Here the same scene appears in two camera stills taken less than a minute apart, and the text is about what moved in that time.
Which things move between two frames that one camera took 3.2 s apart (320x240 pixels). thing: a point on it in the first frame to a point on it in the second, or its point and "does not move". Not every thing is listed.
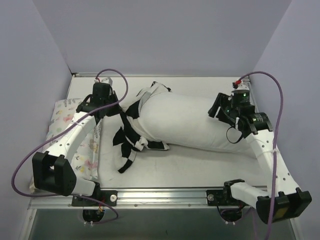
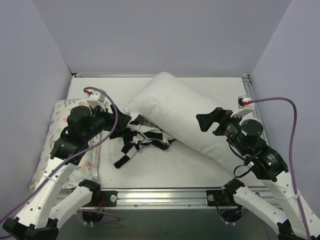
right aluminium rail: (246, 78) does not move
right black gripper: (222, 110) to (219, 122)
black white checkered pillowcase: (128, 137) to (139, 132)
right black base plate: (222, 197) does not move
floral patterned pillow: (86, 165) does not move
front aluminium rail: (139, 198) does not move
